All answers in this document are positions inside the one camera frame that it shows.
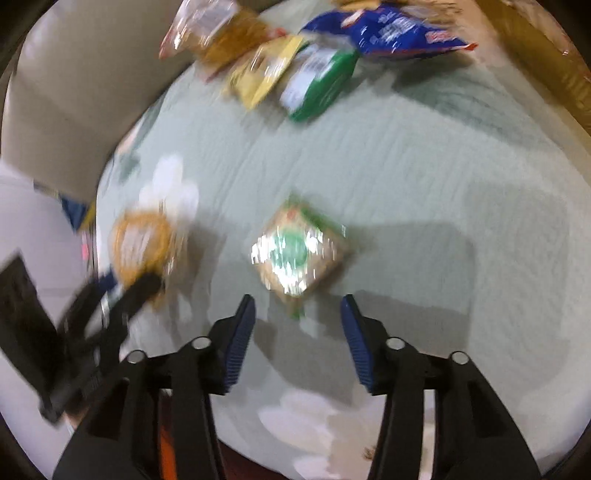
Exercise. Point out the green square cracker pack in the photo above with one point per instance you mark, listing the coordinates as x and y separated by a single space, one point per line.
298 249

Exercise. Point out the bread bag with red stripes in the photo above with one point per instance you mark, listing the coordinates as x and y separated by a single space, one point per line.
216 33

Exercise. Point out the yellow snack packet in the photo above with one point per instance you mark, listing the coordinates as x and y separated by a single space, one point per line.
254 76

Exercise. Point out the beige leather sofa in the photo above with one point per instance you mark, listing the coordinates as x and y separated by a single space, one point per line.
86 72

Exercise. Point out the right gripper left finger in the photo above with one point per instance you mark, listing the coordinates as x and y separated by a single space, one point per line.
119 437

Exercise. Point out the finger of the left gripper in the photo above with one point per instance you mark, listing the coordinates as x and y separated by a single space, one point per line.
131 301

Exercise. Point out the floral quilted green sofa cover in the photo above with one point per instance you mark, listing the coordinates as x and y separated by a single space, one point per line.
466 199

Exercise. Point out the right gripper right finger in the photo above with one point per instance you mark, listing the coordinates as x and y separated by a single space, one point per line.
441 416

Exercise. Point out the green white snack packet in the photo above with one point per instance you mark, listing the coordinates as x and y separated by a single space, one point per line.
314 79

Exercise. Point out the round orange snack pack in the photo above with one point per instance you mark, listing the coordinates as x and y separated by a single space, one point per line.
145 241

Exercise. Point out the blue snack bag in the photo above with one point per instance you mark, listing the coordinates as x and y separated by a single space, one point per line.
386 32

